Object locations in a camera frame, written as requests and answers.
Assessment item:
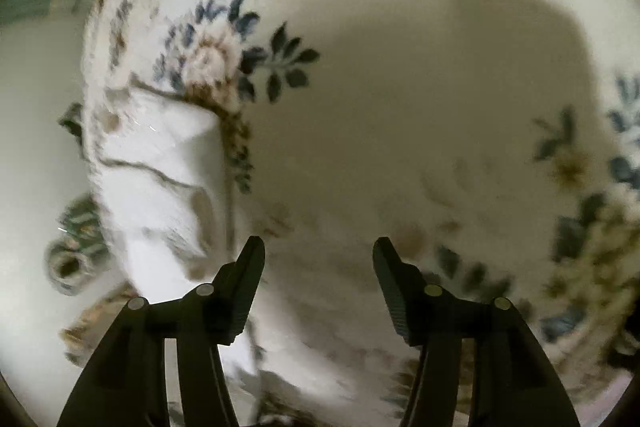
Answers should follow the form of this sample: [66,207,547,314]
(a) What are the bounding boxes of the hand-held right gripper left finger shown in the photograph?
[56,235,266,427]

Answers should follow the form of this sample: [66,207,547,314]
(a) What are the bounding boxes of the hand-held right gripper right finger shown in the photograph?
[372,237,581,427]

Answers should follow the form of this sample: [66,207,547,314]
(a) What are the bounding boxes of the white floral bed sheet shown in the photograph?
[0,0,640,427]

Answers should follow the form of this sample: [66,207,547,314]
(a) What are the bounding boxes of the white small garment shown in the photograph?
[90,89,266,388]

